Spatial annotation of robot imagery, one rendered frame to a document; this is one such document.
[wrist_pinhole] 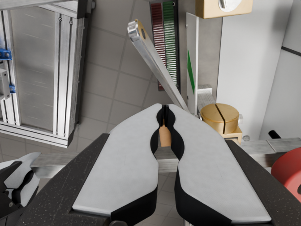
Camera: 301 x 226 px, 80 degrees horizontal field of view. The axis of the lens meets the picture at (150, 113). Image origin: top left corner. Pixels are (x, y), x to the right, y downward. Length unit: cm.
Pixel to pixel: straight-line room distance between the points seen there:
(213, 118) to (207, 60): 17
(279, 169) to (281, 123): 25
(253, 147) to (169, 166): 13
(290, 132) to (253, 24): 25
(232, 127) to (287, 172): 9
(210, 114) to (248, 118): 34
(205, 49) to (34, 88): 94
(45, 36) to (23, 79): 27
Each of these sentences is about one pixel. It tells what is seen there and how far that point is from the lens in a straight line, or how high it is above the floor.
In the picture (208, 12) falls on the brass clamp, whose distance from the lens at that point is 22.
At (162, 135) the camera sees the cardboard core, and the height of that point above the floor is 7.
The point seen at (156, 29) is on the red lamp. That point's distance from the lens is 36.
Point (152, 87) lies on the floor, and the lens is 116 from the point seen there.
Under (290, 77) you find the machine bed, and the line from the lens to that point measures 50.
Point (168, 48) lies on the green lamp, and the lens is 37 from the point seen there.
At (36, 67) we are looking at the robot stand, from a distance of 107.
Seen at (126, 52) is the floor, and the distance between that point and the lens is 110.
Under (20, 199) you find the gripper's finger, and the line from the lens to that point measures 37.
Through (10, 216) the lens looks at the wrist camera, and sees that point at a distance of 29.
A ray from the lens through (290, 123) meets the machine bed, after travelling 51.
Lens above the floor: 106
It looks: 58 degrees down
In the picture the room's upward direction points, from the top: 176 degrees counter-clockwise
